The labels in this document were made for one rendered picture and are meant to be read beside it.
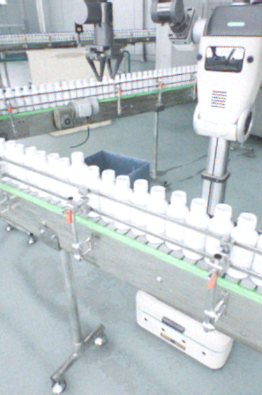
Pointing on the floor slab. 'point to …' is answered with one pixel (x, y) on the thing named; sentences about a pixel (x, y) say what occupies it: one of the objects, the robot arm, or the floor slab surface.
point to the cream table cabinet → (80, 66)
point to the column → (43, 16)
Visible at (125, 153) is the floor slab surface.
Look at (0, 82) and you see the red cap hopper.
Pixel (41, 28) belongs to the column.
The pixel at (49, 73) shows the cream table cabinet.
